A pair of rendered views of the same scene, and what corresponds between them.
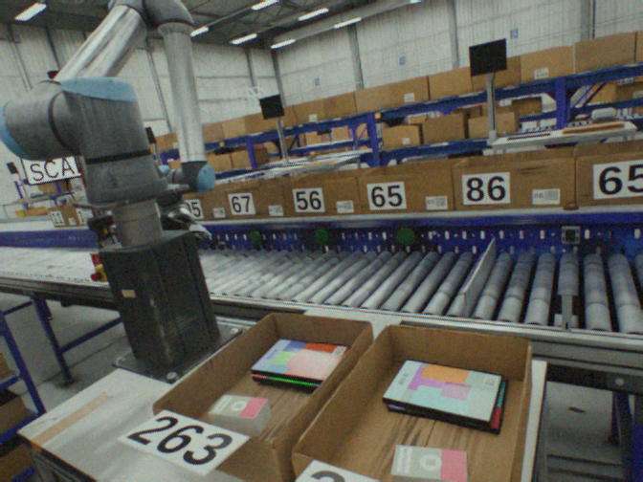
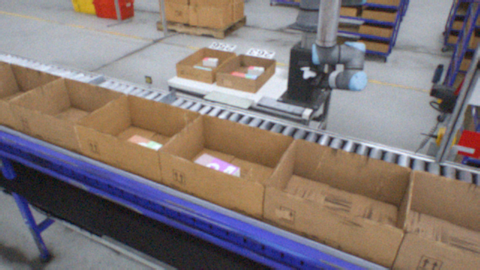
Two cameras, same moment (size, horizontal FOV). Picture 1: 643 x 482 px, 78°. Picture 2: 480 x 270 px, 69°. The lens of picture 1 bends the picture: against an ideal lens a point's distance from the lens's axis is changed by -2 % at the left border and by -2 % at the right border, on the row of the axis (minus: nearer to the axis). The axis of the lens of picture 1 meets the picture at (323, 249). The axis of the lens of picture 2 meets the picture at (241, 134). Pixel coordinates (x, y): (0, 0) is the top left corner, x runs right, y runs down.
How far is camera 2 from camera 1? 2.98 m
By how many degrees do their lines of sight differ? 130
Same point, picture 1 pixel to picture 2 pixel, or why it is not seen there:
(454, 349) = (193, 73)
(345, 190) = (215, 127)
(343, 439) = not seen: hidden behind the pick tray
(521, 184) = (91, 97)
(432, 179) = (141, 103)
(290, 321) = (247, 81)
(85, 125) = not seen: outside the picture
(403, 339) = (207, 74)
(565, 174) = (70, 87)
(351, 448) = not seen: hidden behind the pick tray
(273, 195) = (312, 153)
